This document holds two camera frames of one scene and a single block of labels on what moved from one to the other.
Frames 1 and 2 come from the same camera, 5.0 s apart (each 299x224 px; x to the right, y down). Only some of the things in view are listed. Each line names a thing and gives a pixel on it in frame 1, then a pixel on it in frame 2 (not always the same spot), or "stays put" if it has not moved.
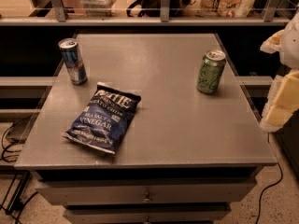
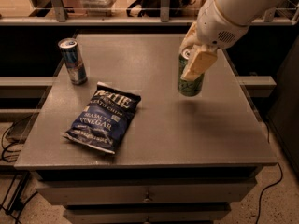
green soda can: x=210 y=72 -> x=187 y=87
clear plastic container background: x=97 y=1 stays put
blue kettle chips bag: x=104 y=121 stays put
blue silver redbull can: x=74 y=62 stays put
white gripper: x=291 y=49 -> x=219 y=22
